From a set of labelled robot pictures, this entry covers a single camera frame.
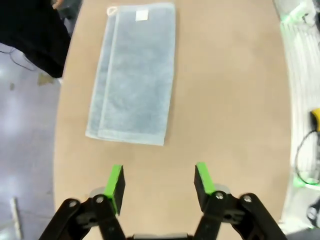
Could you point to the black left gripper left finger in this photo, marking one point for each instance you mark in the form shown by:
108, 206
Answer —
100, 220

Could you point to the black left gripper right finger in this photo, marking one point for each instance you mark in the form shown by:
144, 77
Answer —
220, 220

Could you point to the grey-blue terry towel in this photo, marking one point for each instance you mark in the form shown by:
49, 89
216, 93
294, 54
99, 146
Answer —
135, 75

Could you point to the person's left hand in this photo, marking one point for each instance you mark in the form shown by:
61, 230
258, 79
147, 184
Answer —
58, 3

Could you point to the white stick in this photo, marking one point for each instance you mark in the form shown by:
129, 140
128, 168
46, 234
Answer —
16, 217

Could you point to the yellow emergency stop button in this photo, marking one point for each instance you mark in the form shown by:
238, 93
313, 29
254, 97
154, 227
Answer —
315, 120

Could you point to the white slotted mounting platform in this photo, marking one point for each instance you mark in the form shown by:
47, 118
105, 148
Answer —
300, 75

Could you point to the person in black clothes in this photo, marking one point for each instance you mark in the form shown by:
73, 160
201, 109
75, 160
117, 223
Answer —
30, 30

